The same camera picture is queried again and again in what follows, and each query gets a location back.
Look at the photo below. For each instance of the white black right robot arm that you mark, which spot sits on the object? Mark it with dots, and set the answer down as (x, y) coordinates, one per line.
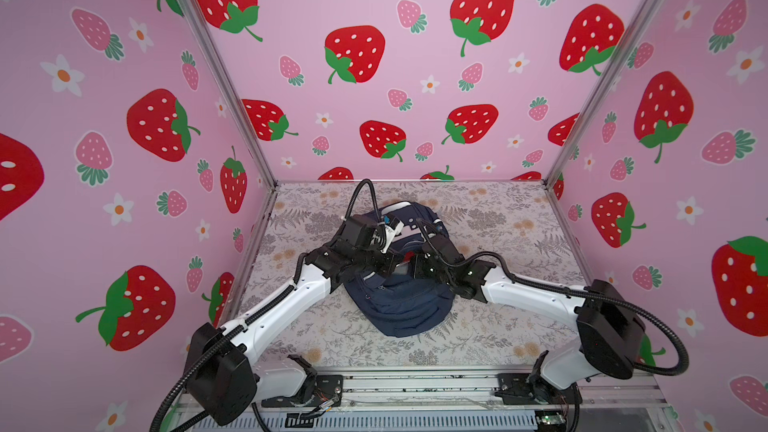
(609, 330)

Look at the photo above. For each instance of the aluminium corner post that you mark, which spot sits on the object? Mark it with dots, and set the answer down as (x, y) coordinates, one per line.
(640, 21)
(199, 28)

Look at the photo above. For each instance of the aluminium corner post left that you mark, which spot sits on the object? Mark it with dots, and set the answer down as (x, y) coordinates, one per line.
(199, 28)

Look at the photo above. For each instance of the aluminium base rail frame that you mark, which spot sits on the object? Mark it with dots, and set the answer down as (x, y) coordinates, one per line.
(462, 399)

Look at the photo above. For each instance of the navy blue student backpack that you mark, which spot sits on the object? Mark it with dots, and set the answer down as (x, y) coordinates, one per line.
(404, 305)

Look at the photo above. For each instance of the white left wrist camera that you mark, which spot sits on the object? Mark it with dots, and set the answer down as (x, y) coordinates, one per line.
(392, 228)

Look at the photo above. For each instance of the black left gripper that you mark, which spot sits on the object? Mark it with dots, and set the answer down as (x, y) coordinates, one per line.
(390, 259)

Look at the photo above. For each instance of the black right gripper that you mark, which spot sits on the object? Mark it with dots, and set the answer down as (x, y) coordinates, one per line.
(416, 262)

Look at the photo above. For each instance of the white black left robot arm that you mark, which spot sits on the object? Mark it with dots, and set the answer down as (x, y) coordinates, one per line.
(218, 371)

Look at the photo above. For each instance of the aluminium corner post right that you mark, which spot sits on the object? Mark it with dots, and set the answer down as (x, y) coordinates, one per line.
(640, 21)

